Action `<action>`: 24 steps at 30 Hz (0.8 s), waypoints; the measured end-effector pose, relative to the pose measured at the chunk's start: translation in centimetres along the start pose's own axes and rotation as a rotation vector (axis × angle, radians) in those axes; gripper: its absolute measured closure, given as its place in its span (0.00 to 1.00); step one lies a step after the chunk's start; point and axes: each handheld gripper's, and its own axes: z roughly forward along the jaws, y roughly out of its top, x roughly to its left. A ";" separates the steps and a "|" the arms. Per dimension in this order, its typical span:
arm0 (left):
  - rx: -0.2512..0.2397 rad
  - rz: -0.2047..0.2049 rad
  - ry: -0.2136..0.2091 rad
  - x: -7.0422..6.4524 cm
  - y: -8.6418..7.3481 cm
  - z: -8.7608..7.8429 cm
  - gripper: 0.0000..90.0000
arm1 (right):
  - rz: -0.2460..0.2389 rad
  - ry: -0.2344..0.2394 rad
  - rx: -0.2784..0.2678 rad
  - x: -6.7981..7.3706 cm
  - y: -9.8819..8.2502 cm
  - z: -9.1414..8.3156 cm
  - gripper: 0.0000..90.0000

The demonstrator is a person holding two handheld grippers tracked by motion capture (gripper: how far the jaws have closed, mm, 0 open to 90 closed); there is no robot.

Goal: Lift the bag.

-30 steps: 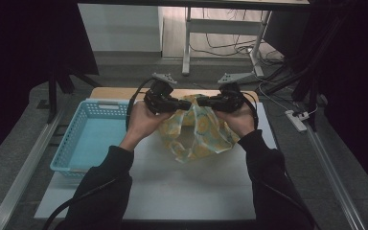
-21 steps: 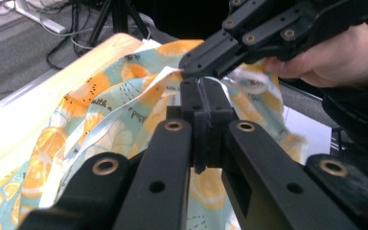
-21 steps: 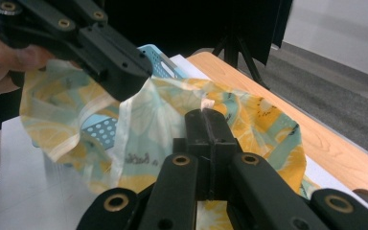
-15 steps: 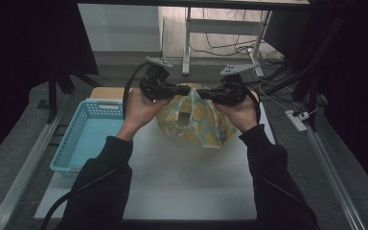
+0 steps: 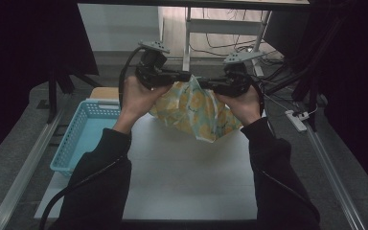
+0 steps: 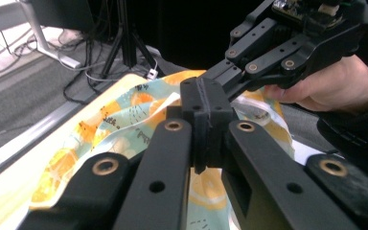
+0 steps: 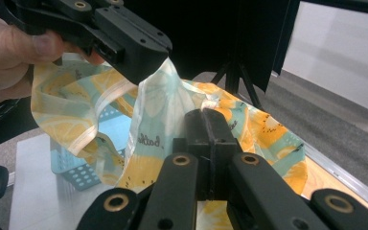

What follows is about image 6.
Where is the fruit-print tote bag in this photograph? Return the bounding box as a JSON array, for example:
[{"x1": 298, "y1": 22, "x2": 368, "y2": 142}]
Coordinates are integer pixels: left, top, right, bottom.
[{"x1": 28, "y1": 69, "x2": 296, "y2": 230}]

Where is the black curtain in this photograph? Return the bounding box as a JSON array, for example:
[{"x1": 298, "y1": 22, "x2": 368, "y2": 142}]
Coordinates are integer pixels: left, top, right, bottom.
[{"x1": 85, "y1": 0, "x2": 269, "y2": 73}]

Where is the white-legged desk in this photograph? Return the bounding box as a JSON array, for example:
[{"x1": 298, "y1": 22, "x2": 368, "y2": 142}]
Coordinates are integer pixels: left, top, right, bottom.
[{"x1": 0, "y1": 0, "x2": 81, "y2": 70}]

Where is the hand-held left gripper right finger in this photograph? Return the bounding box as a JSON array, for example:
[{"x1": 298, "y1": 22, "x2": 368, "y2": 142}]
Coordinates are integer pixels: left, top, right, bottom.
[{"x1": 204, "y1": 78, "x2": 235, "y2": 170}]

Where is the black stand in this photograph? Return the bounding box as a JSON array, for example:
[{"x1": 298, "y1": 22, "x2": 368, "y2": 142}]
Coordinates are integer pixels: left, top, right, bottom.
[{"x1": 100, "y1": 0, "x2": 164, "y2": 80}]

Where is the black floor cable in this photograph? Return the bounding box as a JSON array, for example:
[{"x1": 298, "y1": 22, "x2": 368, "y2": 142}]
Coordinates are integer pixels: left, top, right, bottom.
[{"x1": 61, "y1": 63, "x2": 109, "y2": 106}]

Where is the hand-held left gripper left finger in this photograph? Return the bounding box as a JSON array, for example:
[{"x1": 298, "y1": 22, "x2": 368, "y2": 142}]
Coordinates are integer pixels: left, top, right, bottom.
[{"x1": 167, "y1": 76, "x2": 211, "y2": 175}]

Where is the white power cable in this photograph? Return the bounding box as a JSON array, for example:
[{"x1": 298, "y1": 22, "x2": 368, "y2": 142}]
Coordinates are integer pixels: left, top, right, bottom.
[{"x1": 84, "y1": 68, "x2": 151, "y2": 83}]

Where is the black cable tangle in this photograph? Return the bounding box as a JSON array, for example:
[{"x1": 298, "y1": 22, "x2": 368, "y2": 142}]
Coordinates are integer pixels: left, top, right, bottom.
[{"x1": 12, "y1": 18, "x2": 109, "y2": 65}]

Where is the white power strip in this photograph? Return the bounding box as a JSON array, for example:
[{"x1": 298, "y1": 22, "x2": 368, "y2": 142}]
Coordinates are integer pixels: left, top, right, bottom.
[{"x1": 146, "y1": 67, "x2": 159, "y2": 81}]

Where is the aluminium rail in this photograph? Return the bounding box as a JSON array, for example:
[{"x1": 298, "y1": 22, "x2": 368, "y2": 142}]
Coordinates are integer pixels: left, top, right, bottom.
[{"x1": 0, "y1": 92, "x2": 116, "y2": 188}]

